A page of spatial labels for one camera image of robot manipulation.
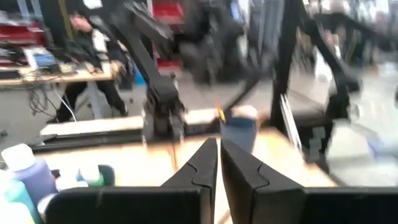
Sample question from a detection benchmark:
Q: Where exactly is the red storage bin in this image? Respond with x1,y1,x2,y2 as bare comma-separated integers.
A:
152,0,185,23
0,23,44,47

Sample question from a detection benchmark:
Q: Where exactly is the silver aluminium bracket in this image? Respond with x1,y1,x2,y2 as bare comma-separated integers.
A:
279,93,302,150

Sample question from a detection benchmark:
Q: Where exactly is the large teal paint bottle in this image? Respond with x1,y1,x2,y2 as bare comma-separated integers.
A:
0,179,40,224

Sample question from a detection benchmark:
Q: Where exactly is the large periwinkle paint bottle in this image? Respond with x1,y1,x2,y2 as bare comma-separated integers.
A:
1,143,59,208

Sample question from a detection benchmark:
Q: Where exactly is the dark blue cup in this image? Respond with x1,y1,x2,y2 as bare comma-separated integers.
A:
219,105,259,155

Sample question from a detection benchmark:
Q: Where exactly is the wooden background desk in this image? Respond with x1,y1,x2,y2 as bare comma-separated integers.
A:
0,60,118,86

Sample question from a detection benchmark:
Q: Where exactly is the person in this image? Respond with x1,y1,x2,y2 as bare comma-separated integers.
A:
55,0,133,124

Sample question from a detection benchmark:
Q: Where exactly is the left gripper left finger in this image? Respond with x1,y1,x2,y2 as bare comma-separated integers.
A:
45,138,218,224

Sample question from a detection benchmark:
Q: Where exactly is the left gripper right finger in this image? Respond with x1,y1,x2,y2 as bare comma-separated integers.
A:
220,138,398,224

